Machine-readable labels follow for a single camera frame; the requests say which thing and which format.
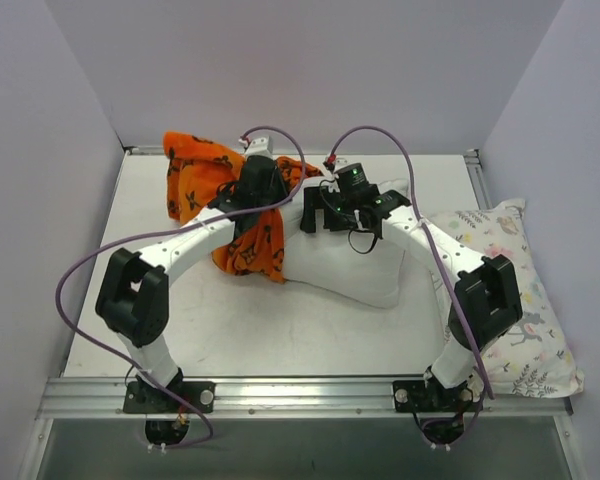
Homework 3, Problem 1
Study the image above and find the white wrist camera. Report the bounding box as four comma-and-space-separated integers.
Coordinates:
323, 155, 349, 173
239, 135, 273, 159

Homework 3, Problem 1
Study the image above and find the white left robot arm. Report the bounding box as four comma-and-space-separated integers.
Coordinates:
95, 155, 288, 411

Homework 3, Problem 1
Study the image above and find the orange black-patterned pillowcase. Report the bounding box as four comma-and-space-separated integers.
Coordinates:
163, 131, 322, 283

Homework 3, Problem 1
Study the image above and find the aluminium rail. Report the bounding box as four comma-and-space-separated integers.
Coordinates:
37, 374, 574, 420
122, 143, 481, 157

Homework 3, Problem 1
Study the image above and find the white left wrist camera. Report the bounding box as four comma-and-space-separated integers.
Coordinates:
239, 135, 273, 159

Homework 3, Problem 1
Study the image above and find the white floral pillow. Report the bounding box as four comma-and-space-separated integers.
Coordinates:
430, 199, 584, 398

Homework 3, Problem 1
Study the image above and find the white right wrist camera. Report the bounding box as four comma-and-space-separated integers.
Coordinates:
323, 155, 349, 173

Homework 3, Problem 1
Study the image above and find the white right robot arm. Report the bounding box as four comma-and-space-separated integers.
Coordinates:
300, 163, 523, 409

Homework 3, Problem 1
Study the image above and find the aluminium back rail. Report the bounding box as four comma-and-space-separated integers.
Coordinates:
122, 143, 481, 157

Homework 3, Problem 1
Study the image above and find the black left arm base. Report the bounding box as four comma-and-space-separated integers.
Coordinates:
122, 379, 216, 415

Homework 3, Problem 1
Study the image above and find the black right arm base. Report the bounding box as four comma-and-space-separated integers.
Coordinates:
392, 379, 480, 414

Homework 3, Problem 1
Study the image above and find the aluminium front rail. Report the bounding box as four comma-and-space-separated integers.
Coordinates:
37, 374, 574, 420

